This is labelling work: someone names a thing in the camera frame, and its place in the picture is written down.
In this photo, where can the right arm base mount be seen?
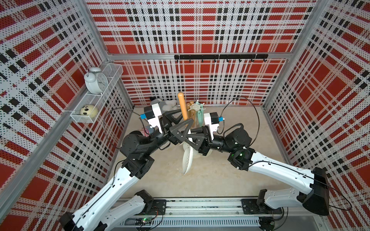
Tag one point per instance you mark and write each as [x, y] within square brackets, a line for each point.
[250, 207]

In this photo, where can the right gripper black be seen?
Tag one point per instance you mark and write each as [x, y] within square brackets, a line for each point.
[203, 144]

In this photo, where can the cream round face ball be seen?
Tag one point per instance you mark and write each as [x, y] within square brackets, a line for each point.
[89, 110]

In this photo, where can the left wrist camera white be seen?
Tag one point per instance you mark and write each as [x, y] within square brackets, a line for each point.
[152, 114]

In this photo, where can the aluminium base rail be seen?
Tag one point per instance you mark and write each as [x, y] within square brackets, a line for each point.
[220, 214]

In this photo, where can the cream skimmer green handle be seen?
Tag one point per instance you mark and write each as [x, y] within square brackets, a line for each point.
[198, 107]

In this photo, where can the grey white plush toy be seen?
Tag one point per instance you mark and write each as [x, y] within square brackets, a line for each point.
[165, 105]

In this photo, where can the cream utensil rack stand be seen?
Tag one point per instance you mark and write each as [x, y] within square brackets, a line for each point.
[188, 148]

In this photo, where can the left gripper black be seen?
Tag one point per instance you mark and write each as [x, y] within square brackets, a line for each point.
[174, 129]

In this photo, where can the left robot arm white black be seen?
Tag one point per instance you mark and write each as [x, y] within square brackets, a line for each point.
[98, 214]

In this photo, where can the small doll black hat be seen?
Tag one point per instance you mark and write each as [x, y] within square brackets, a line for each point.
[147, 130]

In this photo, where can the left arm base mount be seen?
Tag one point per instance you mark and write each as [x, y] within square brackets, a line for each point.
[157, 206]

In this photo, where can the black wall hook rail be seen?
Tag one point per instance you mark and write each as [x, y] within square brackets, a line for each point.
[221, 57]

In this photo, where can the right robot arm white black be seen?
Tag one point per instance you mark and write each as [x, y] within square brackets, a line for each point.
[307, 188]

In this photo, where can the white alarm clock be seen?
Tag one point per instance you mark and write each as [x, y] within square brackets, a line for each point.
[96, 81]

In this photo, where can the white wire shelf basket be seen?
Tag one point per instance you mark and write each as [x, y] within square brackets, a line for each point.
[112, 72]

